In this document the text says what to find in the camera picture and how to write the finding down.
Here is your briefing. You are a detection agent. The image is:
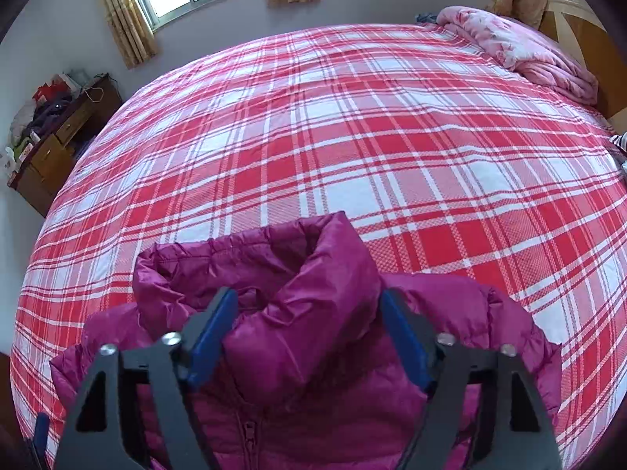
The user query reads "magenta down jacket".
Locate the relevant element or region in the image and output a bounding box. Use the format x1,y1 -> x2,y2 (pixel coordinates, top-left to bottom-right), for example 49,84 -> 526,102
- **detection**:
50,212 -> 561,469

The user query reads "wooden desk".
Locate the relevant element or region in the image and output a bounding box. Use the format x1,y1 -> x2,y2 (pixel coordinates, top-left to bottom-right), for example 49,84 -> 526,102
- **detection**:
7,73 -> 122,217

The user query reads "red plaid bed sheet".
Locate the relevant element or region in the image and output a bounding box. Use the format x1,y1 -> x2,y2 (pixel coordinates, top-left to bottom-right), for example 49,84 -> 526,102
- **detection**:
11,24 -> 626,468

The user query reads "striped pillow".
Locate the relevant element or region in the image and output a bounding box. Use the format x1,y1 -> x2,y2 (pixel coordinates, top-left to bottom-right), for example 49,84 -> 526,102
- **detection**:
609,134 -> 627,168

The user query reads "clutter pile on desk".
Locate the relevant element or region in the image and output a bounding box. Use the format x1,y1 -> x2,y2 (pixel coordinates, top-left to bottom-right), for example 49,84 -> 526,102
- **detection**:
1,73 -> 86,178

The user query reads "pink floral quilt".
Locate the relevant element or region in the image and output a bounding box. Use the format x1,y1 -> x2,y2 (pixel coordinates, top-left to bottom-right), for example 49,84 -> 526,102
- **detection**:
437,5 -> 598,105

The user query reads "left yellow curtain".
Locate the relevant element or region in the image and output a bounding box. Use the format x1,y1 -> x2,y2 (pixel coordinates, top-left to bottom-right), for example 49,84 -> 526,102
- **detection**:
102,0 -> 158,69

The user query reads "wooden headboard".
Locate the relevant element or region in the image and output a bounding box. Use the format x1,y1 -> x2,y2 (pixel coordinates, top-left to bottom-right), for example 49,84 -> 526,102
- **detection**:
540,0 -> 626,134

